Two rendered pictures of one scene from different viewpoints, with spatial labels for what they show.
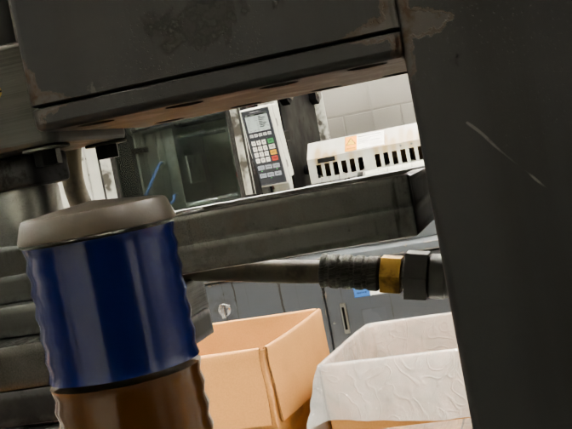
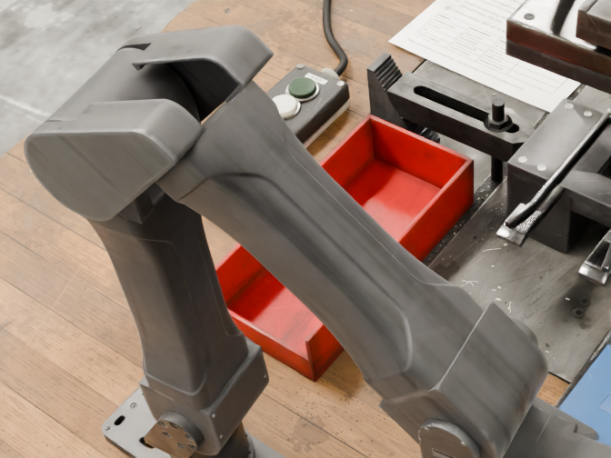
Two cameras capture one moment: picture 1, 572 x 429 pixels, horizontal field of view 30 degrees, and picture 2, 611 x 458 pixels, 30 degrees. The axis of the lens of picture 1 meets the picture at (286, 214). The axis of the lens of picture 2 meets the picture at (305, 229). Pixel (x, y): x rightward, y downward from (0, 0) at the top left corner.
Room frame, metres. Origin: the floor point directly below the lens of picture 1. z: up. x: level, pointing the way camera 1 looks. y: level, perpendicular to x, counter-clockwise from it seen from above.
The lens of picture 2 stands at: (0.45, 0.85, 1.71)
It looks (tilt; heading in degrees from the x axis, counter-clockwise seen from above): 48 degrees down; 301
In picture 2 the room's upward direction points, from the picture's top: 9 degrees counter-clockwise
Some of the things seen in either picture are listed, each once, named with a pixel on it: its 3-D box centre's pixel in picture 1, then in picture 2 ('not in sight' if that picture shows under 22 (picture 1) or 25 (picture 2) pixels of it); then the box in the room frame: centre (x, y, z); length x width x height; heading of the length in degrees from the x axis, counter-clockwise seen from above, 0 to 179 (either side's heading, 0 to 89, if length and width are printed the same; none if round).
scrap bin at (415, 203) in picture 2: not in sight; (344, 239); (0.78, 0.24, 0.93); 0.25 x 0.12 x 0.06; 76
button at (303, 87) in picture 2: not in sight; (303, 93); (0.90, 0.06, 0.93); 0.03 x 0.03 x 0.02
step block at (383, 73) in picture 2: not in sight; (404, 104); (0.78, 0.07, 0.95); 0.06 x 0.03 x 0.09; 166
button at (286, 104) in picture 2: not in sight; (284, 110); (0.91, 0.09, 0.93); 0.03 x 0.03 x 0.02
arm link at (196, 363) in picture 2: not in sight; (169, 277); (0.78, 0.48, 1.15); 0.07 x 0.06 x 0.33; 82
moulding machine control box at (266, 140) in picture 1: (269, 145); not in sight; (5.14, 0.01, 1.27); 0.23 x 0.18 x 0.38; 162
